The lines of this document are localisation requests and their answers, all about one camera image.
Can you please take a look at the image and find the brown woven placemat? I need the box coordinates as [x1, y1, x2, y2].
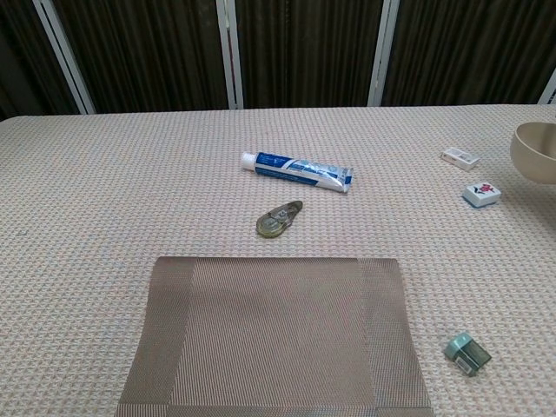
[113, 255, 435, 417]

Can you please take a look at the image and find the pink bowl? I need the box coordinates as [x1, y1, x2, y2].
[509, 122, 556, 186]

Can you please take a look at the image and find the correction tape dispenser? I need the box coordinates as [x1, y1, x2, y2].
[255, 200, 304, 240]

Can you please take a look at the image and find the blue white toothpaste tube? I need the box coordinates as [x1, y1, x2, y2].
[240, 150, 354, 195]

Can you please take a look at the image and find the dark pleated partition panel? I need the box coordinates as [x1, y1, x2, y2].
[234, 0, 386, 109]
[381, 0, 556, 106]
[0, 0, 82, 121]
[51, 0, 229, 114]

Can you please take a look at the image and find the pink woven tablecloth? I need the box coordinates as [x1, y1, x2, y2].
[0, 103, 556, 417]

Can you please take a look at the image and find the mahjong tile red flower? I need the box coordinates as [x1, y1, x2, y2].
[460, 182, 502, 209]

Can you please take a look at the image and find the green pencil sharpener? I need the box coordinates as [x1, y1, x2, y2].
[442, 331, 493, 377]

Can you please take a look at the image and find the white partition frame post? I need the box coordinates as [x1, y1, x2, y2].
[537, 71, 556, 105]
[32, 0, 96, 115]
[367, 0, 400, 108]
[215, 0, 245, 109]

